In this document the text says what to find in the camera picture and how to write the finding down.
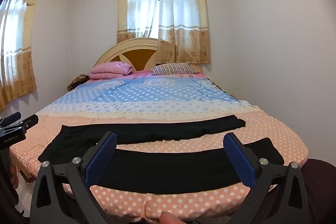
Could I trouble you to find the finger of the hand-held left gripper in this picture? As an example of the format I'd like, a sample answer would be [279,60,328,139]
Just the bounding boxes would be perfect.
[0,112,22,128]
[0,114,39,136]

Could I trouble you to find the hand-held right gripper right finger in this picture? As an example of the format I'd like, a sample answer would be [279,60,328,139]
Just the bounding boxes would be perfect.
[223,132,311,224]

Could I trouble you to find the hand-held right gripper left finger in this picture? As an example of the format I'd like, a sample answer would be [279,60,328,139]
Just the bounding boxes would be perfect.
[30,132,117,224]

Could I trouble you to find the black pants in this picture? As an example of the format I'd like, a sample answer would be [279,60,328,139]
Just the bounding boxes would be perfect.
[38,114,285,194]

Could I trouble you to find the person's left hand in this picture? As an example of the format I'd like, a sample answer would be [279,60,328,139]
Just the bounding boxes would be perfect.
[10,163,20,189]

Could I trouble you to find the person's right hand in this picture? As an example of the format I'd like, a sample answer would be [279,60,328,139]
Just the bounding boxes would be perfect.
[160,211,182,224]

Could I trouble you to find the beige floral window curtain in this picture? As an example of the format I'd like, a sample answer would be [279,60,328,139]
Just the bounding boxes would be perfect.
[0,0,44,110]
[116,0,211,64]

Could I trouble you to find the brown patterned cloth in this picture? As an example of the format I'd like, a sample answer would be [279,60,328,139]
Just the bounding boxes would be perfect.
[67,74,90,92]

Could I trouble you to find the polka dot bed sheet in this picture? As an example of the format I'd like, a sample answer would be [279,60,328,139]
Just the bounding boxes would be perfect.
[9,70,309,223]

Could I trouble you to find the person's dark clothing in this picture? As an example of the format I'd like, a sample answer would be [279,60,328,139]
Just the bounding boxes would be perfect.
[301,158,336,224]

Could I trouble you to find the pink pillow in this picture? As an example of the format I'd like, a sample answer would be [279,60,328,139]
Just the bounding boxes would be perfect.
[90,62,134,80]

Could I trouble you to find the cream wooden headboard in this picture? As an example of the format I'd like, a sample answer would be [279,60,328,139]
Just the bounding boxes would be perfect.
[92,38,204,75]

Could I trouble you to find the striped pillow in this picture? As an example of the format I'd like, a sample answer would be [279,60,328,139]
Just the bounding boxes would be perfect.
[152,63,198,76]

